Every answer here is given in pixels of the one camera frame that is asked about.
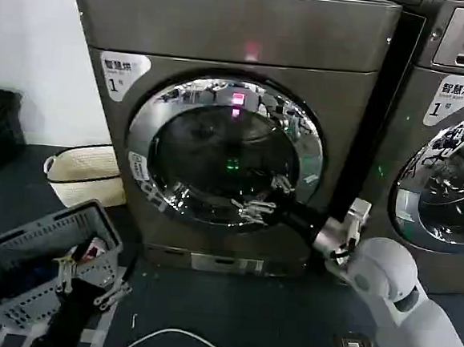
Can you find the grey perforated plastic basket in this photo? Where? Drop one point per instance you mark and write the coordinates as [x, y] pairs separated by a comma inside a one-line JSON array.
[[18, 237]]

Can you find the round glass dryer door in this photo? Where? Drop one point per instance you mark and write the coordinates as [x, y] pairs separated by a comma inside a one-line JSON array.
[[202, 139]]

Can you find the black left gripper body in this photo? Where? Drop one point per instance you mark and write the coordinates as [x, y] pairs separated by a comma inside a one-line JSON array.
[[72, 317]]

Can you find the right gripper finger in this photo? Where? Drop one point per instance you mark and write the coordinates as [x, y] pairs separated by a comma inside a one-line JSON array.
[[255, 210], [281, 185]]

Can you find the white woven laundry basket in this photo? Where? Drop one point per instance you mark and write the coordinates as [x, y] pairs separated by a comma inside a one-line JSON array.
[[87, 170]]

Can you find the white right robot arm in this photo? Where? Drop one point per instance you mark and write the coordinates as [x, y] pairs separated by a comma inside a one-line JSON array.
[[403, 299]]

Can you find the grey front-load dryer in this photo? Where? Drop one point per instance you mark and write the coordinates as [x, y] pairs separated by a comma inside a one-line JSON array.
[[235, 25]]

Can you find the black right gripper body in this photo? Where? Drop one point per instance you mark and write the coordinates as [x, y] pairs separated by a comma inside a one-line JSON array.
[[302, 221]]

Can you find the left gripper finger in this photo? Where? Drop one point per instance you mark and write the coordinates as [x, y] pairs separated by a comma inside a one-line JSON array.
[[64, 275], [109, 295]]

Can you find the grey front-load washing machine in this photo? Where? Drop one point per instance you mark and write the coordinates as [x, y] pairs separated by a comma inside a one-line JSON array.
[[422, 261]]

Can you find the round glass washer door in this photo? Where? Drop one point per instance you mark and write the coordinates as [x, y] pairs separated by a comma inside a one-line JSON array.
[[447, 190]]

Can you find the red and white clothing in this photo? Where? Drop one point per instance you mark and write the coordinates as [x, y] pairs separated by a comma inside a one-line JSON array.
[[96, 247]]

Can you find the dark blue clothing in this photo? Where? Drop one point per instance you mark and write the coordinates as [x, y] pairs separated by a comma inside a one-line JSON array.
[[35, 276]]

